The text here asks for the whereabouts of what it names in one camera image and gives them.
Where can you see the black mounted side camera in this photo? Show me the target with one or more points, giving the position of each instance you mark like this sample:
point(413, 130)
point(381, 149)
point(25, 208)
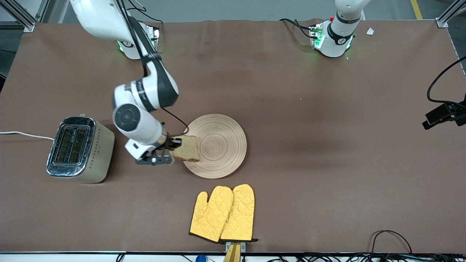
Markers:
point(440, 114)

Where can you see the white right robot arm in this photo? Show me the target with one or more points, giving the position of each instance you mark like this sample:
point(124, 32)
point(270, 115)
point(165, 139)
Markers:
point(138, 120)

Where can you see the round wooden plate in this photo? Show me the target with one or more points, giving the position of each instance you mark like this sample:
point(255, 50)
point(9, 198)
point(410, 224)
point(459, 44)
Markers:
point(218, 145)

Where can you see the slice of bread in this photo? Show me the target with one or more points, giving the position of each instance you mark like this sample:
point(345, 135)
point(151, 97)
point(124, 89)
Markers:
point(187, 149)

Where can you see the yellow quilted oven mitt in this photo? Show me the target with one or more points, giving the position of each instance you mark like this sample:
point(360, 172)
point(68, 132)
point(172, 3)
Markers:
point(240, 214)
point(211, 214)

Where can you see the blue round cap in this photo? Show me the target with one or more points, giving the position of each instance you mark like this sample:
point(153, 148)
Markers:
point(201, 258)

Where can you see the beige chrome two-slot toaster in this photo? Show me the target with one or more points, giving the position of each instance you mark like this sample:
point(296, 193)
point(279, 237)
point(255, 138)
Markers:
point(80, 149)

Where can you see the small metal bracket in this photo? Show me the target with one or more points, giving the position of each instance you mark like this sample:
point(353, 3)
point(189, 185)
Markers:
point(243, 246)

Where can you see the small white paper scrap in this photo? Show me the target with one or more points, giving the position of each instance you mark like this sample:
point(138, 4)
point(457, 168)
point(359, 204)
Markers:
point(370, 31)

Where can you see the aluminium frame post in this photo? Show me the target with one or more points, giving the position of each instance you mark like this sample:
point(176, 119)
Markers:
point(449, 14)
point(22, 16)

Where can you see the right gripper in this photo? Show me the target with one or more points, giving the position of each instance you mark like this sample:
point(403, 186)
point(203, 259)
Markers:
point(171, 142)

